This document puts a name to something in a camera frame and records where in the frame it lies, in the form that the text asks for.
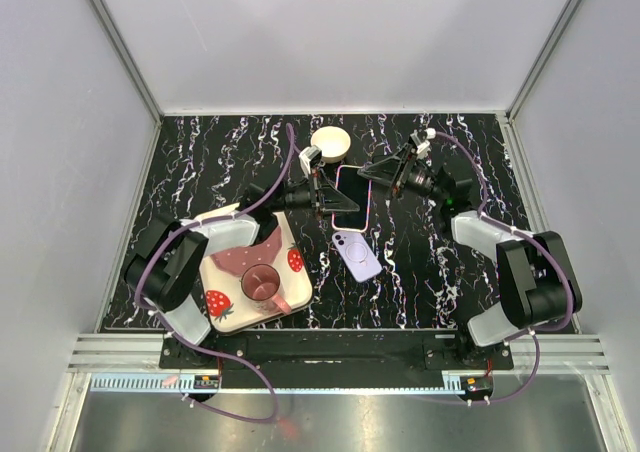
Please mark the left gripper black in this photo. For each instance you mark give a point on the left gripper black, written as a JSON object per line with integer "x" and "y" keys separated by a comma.
{"x": 328, "y": 200}

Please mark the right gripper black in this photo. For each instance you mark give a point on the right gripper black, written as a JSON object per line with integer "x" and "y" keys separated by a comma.
{"x": 394, "y": 170}

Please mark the pink phone case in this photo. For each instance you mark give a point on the pink phone case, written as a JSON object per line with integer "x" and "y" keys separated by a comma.
{"x": 358, "y": 189}

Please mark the lilac cased phone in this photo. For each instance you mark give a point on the lilac cased phone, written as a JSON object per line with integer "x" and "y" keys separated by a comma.
{"x": 357, "y": 255}

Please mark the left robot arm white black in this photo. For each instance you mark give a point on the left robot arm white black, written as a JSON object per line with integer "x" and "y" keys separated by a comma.
{"x": 166, "y": 260}

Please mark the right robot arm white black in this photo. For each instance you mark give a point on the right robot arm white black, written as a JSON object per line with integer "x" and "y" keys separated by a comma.
{"x": 537, "y": 285}

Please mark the cream bowl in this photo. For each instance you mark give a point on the cream bowl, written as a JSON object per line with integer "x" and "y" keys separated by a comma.
{"x": 334, "y": 143}

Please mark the pink glass mug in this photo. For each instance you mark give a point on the pink glass mug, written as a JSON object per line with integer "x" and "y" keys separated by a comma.
{"x": 262, "y": 286}

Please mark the pink dotted plate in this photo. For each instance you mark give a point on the pink dotted plate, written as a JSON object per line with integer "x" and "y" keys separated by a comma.
{"x": 236, "y": 261}

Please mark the strawberry pattern tray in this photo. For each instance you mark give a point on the strawberry pattern tray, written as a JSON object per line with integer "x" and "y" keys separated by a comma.
{"x": 230, "y": 311}

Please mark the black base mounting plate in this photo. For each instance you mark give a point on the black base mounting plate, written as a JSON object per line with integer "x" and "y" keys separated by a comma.
{"x": 338, "y": 359}

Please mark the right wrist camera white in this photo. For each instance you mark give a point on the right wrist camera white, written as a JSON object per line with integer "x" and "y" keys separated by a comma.
{"x": 420, "y": 142}

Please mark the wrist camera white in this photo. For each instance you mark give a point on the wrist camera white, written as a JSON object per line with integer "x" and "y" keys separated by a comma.
{"x": 420, "y": 142}
{"x": 309, "y": 159}

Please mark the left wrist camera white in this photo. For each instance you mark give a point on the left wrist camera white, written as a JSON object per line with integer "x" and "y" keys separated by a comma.
{"x": 309, "y": 159}

